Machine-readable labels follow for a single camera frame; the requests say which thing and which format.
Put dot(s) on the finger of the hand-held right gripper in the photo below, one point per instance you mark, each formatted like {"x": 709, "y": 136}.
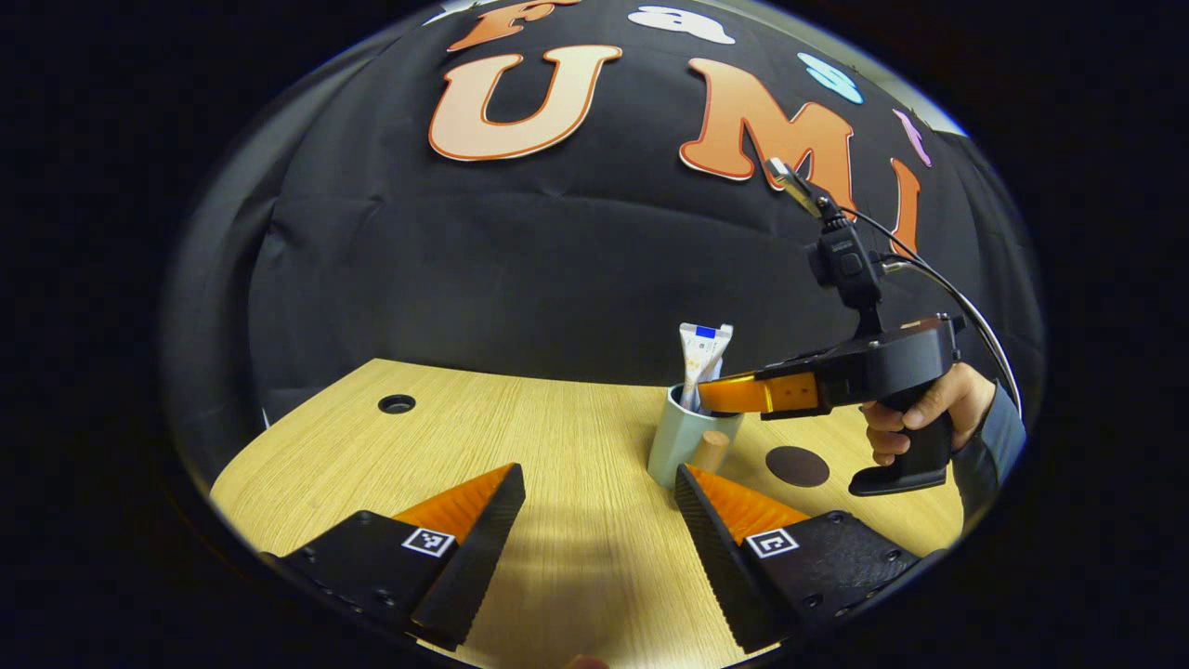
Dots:
{"x": 771, "y": 395}

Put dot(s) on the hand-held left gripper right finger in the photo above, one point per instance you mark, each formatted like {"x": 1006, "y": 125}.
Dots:
{"x": 720, "y": 565}

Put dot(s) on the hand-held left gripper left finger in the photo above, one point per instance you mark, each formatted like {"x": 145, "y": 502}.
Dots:
{"x": 483, "y": 557}

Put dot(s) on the dark round coaster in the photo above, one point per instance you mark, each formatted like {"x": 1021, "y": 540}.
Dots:
{"x": 797, "y": 467}

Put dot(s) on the white toothpaste tube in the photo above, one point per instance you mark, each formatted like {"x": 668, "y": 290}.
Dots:
{"x": 701, "y": 358}

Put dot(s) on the light blue cup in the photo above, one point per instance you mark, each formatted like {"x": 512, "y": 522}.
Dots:
{"x": 673, "y": 446}

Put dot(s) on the wooden desktop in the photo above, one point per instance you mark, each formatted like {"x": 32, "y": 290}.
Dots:
{"x": 511, "y": 437}

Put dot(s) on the black backdrop cloth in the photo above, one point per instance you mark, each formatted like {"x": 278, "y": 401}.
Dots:
{"x": 464, "y": 279}

